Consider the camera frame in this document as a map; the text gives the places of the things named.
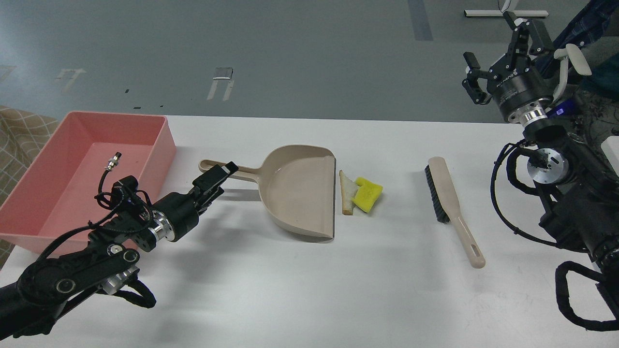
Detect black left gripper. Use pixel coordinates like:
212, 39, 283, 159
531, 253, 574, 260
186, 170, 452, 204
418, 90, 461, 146
153, 161, 238, 242

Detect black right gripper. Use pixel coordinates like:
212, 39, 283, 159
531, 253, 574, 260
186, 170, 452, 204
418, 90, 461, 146
462, 11, 556, 123

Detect beige plastic dustpan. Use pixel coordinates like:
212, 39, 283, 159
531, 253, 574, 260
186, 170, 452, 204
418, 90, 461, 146
198, 145, 337, 240

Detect slice of bread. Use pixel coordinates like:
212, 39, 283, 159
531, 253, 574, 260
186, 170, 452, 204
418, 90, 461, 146
339, 170, 358, 216

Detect beige hand brush black bristles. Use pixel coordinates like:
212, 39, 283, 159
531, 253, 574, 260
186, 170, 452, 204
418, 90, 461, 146
424, 157, 486, 269

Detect yellow green sponge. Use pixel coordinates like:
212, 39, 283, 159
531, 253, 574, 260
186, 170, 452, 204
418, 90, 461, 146
352, 177, 384, 213

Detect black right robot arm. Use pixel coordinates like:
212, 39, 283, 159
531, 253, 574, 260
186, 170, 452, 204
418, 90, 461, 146
462, 11, 618, 331

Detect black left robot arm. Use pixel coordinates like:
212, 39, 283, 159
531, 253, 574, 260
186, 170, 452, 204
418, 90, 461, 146
1, 152, 239, 339

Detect pink plastic bin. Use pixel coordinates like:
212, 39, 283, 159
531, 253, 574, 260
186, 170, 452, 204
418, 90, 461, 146
0, 112, 176, 253

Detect white desk base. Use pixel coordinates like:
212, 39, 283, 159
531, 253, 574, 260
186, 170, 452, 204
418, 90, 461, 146
463, 0, 549, 18

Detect white office chair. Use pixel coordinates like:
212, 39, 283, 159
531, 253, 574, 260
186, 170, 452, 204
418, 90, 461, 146
535, 0, 618, 103

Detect seated person in teal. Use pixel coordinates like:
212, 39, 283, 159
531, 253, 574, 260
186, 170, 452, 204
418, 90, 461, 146
556, 63, 619, 165

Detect beige checkered cloth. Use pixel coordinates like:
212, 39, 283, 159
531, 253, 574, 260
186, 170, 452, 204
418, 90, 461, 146
0, 106, 60, 269

